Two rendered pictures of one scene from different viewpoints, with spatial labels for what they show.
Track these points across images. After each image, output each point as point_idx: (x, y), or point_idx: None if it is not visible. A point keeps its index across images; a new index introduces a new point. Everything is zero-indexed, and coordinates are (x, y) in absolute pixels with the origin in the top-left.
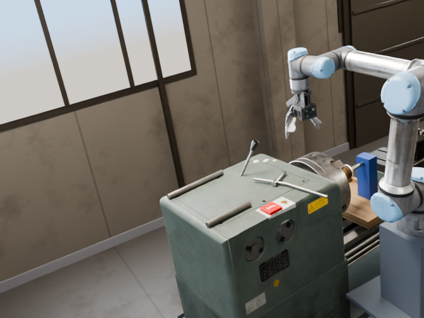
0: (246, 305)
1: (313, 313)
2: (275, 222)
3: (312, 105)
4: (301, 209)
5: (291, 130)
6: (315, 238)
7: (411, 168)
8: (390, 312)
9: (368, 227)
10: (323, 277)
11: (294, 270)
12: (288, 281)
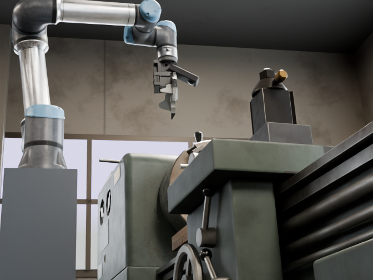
0: (97, 269)
1: None
2: (106, 188)
3: (152, 74)
4: (112, 179)
5: (164, 107)
6: (115, 218)
7: (23, 99)
8: None
9: (172, 248)
10: (117, 279)
11: (109, 250)
12: (107, 261)
